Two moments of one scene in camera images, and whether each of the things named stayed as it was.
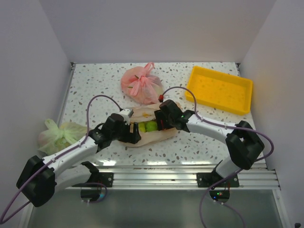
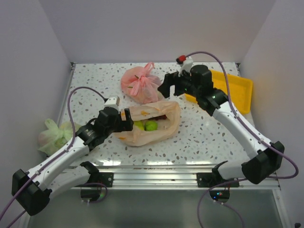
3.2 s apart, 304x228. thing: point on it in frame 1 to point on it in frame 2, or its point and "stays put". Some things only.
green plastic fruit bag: (52, 138) stays put
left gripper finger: (134, 137) to (127, 125)
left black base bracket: (107, 178) stays put
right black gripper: (159, 116) to (173, 79)
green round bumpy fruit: (151, 126) stays put
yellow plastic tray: (220, 90) stays put
